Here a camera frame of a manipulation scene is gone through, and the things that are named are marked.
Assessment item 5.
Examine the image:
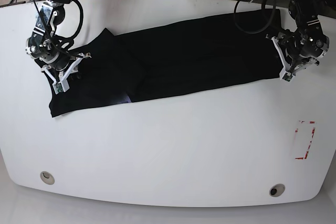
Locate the left table grommet hole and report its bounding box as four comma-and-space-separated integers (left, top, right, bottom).
40, 172, 55, 185

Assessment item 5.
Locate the table grommet hole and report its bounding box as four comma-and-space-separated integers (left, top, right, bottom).
40, 172, 55, 185
269, 184, 286, 197

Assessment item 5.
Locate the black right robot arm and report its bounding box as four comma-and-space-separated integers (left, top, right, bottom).
26, 0, 83, 74

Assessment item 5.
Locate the right table grommet hole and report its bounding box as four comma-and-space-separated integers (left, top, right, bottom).
269, 184, 286, 197

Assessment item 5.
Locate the black t-shirt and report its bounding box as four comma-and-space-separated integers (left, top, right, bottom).
49, 9, 282, 117

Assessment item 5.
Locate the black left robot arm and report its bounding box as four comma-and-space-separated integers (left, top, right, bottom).
279, 0, 329, 71

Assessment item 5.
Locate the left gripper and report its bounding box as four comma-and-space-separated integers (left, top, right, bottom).
282, 28, 330, 68

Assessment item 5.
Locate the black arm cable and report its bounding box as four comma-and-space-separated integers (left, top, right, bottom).
233, 0, 295, 38
22, 0, 85, 59

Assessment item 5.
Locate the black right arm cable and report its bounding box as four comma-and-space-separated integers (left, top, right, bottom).
22, 0, 85, 59

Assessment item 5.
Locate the red tape rectangle marking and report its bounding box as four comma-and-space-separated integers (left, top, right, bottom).
292, 121, 317, 160

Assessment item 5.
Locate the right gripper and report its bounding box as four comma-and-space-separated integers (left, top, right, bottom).
26, 36, 77, 77

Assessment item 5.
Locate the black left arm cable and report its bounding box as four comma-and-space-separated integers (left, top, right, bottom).
233, 0, 295, 38

